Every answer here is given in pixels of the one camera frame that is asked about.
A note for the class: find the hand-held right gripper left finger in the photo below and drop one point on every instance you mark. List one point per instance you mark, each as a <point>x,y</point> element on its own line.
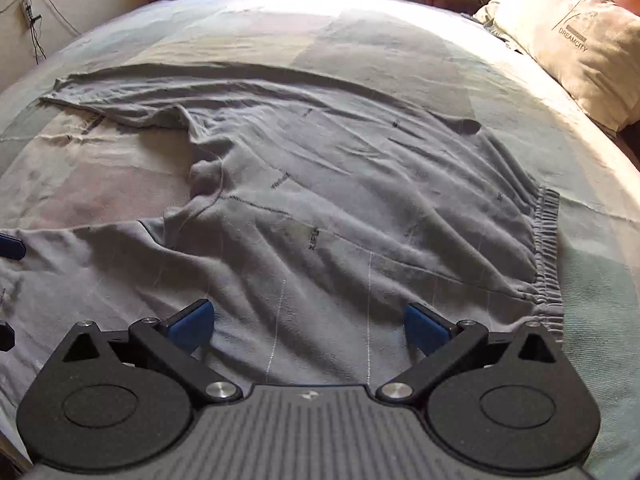
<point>190,325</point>

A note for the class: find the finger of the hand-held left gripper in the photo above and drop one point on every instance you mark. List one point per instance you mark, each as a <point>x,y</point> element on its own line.
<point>6,337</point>
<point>12,249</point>

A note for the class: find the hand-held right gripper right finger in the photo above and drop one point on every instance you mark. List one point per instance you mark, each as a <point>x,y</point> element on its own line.
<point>425,330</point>

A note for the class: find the grey pants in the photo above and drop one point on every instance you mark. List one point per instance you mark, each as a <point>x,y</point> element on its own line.
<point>350,185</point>

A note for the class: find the bed with patchwork sheet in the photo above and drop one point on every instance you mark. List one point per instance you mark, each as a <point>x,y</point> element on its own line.
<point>350,35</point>

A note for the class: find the beige printed pillow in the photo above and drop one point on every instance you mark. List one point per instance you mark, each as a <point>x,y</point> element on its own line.
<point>565,35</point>

